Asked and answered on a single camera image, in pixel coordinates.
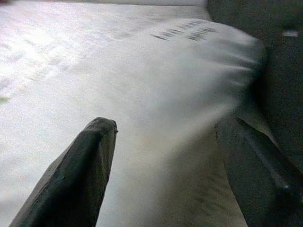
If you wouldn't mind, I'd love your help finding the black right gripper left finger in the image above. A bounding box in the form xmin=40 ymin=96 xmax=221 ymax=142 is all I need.
xmin=8 ymin=117 xmax=118 ymax=227

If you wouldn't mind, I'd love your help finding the white printed pillow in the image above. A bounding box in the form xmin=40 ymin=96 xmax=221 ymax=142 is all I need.
xmin=94 ymin=17 xmax=279 ymax=227

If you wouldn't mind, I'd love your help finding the dark tufted bed headboard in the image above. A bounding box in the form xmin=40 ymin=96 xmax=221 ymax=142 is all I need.
xmin=207 ymin=0 xmax=303 ymax=171

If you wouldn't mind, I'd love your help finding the white quilted mattress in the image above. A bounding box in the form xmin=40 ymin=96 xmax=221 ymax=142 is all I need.
xmin=0 ymin=0 xmax=211 ymax=119

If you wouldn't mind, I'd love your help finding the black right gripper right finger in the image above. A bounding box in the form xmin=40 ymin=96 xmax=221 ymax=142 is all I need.
xmin=214 ymin=117 xmax=303 ymax=227

